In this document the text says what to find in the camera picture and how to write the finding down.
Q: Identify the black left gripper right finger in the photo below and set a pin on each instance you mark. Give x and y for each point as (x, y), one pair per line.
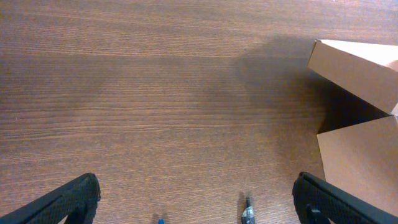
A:
(317, 201)

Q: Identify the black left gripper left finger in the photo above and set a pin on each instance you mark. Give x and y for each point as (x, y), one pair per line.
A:
(73, 202)

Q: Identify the black pen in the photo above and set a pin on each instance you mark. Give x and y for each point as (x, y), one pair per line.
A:
(247, 216)

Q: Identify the brown cardboard box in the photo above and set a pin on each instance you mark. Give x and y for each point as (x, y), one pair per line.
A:
(358, 140)

